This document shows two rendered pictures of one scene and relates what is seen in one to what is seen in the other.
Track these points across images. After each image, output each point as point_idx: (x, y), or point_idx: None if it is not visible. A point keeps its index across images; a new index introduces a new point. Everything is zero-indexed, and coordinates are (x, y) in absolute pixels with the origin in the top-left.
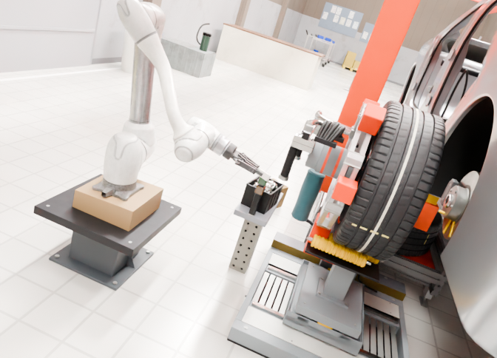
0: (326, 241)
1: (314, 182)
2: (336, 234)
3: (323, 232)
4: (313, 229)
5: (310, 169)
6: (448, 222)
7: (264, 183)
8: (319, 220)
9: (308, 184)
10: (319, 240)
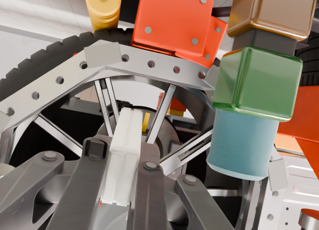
0: (93, 19)
1: (211, 139)
2: (34, 60)
3: (134, 26)
4: (137, 17)
5: (237, 177)
6: (145, 128)
7: (220, 69)
8: (64, 62)
9: (220, 126)
10: (90, 12)
